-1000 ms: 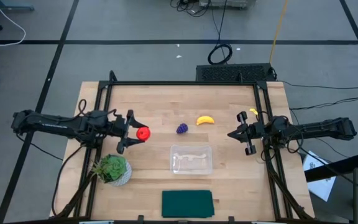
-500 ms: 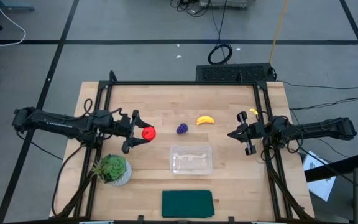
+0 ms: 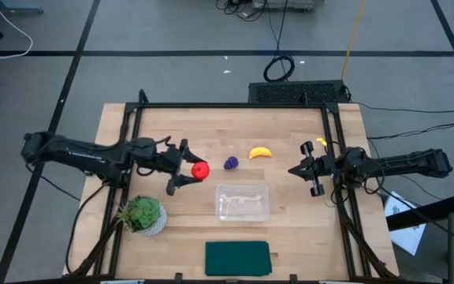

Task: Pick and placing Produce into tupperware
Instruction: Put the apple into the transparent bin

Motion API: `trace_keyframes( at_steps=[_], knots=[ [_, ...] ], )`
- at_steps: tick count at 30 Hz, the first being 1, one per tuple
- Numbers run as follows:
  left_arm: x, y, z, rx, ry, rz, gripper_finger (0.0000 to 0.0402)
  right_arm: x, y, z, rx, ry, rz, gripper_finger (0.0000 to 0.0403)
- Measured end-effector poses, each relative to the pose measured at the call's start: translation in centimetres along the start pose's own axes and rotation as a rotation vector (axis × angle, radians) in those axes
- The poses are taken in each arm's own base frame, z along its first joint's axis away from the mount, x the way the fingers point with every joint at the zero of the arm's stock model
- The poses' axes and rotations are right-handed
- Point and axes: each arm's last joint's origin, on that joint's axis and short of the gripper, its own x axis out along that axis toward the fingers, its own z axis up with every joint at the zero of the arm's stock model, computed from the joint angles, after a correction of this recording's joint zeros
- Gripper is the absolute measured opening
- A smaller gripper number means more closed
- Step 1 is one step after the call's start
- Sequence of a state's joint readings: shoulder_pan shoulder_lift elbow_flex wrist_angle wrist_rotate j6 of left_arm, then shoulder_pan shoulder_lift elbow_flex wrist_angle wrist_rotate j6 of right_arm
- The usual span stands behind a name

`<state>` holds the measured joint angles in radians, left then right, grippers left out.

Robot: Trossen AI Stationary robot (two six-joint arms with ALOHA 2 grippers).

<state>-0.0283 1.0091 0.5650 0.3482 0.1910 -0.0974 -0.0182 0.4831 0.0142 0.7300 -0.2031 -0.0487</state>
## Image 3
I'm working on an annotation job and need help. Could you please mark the white floor cable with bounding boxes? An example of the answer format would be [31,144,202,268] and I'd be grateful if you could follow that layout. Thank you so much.
[0,0,34,61]

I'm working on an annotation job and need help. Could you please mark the clear plastic tupperware container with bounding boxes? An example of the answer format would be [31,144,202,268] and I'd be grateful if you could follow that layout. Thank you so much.
[214,182,271,222]

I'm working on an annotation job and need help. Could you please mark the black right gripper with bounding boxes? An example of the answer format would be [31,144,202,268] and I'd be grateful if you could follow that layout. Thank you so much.
[288,140,337,198]

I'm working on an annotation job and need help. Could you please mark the black aluminium table frame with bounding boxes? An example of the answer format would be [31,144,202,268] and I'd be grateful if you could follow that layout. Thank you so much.
[65,88,400,284]

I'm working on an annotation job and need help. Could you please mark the purple toy grapes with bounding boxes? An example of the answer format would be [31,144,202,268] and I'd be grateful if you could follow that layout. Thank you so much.
[222,155,240,171]

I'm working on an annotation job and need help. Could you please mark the succulent in white patterned pot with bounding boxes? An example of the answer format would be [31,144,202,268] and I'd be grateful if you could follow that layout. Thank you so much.
[116,195,169,237]

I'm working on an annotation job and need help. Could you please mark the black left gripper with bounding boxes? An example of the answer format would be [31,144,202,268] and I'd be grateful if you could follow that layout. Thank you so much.
[147,136,209,196]

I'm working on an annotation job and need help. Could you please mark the coiled black floor cable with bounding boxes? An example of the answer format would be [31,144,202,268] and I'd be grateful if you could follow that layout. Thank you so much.
[262,0,296,84]

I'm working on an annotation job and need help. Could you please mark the red toy apple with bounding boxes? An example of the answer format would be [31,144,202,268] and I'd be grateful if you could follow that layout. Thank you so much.
[191,160,211,181]

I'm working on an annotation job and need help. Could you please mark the black computer case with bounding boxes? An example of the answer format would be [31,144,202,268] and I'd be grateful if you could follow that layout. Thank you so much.
[247,79,351,106]

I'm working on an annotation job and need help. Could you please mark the yellow hanging cable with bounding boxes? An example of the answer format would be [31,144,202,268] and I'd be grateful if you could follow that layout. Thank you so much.
[340,0,367,82]

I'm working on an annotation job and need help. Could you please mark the white paper sheets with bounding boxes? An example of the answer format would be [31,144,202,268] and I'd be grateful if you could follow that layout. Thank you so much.
[383,190,428,257]

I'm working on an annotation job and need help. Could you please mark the yellow toy banana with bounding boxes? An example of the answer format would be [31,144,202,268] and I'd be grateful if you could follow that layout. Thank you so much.
[248,146,274,160]

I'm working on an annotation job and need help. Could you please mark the dark green cloth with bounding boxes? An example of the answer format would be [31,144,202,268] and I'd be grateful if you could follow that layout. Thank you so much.
[204,240,274,278]

